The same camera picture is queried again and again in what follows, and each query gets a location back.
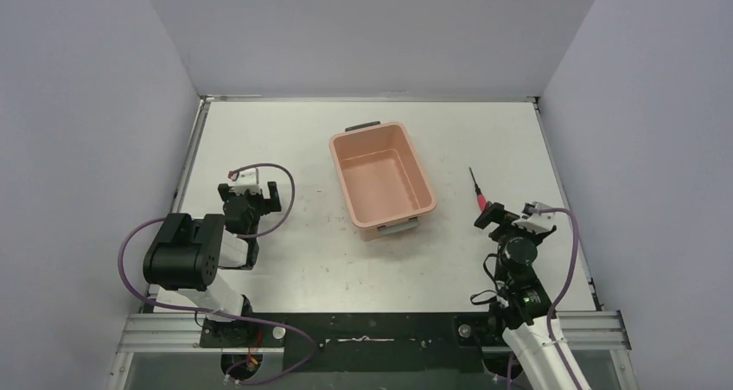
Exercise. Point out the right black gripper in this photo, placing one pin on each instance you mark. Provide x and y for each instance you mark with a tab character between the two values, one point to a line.
498	214

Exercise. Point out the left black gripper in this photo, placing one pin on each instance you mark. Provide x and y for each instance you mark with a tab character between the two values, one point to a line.
250	197

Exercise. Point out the red black screwdriver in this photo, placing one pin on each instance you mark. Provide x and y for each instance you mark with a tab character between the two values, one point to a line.
480	198

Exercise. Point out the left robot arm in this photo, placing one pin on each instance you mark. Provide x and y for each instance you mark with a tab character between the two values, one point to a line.
187	253

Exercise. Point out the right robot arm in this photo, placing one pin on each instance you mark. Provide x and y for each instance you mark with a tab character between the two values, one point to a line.
521	312

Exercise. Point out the pink plastic bin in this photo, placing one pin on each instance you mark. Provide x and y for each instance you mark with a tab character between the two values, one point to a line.
383	181

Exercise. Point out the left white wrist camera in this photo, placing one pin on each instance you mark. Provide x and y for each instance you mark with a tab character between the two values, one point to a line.
246	181

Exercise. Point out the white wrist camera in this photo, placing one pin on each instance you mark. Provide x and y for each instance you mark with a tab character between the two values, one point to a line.
246	181
534	219

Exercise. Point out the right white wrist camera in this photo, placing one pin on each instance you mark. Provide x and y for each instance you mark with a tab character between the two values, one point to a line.
534	219

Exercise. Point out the aluminium front rail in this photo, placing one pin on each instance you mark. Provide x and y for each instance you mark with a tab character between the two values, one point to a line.
181	332

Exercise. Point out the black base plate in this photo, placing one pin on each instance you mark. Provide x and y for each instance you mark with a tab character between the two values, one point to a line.
367	342

